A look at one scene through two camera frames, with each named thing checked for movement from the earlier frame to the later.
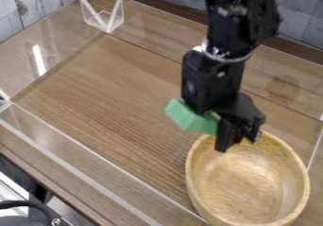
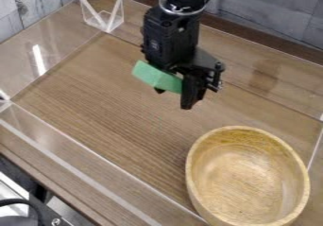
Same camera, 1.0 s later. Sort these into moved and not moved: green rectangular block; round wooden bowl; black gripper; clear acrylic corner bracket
Moved: black gripper; green rectangular block
Not moved: clear acrylic corner bracket; round wooden bowl
